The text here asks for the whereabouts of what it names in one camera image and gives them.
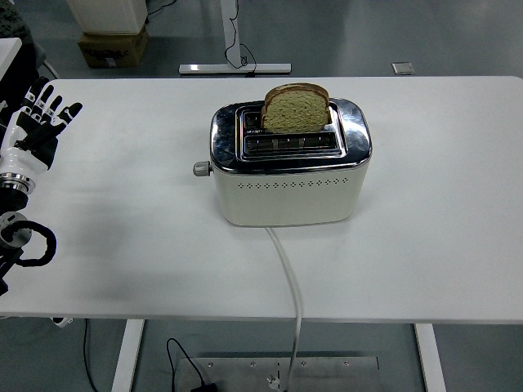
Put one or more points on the cream chrome two-slot toaster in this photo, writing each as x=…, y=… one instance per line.
x=286, y=196

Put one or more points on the dark office chair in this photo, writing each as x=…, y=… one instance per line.
x=16, y=81

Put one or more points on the brown cardboard box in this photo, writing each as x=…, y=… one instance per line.
x=112, y=51

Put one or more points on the grey floor socket plate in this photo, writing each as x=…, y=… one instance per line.
x=403, y=68

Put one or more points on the black power adapter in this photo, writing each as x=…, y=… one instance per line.
x=204, y=388

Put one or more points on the white table leg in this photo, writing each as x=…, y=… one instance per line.
x=126, y=355
x=429, y=355

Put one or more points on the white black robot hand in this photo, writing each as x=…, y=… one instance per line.
x=18, y=161

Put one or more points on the white power plug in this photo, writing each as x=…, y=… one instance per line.
x=273, y=380

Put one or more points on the person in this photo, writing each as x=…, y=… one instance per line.
x=10, y=24

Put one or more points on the white side table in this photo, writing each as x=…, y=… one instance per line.
x=7, y=55

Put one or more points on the brown bread slice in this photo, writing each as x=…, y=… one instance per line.
x=294, y=112

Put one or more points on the white T-shaped desk leg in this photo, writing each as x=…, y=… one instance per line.
x=235, y=68

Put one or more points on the white cabinet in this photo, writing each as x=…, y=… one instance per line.
x=106, y=16

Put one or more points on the grey metal plate with screws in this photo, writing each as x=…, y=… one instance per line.
x=327, y=375

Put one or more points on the grey toaster lever knob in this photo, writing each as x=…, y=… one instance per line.
x=200, y=168

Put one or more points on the small white black device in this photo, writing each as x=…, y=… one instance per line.
x=62, y=322

